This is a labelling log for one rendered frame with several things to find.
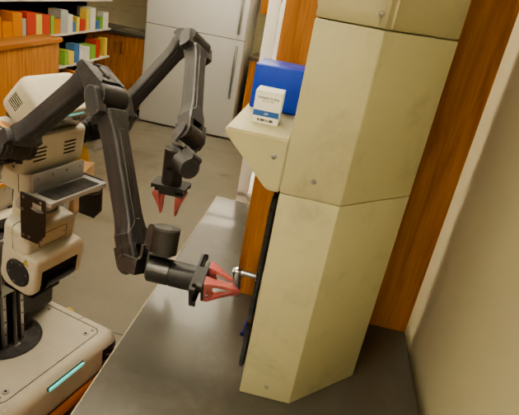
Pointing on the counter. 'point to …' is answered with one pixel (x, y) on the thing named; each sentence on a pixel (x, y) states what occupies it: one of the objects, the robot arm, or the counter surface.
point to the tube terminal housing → (341, 201)
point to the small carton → (268, 105)
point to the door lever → (240, 276)
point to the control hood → (262, 146)
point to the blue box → (267, 74)
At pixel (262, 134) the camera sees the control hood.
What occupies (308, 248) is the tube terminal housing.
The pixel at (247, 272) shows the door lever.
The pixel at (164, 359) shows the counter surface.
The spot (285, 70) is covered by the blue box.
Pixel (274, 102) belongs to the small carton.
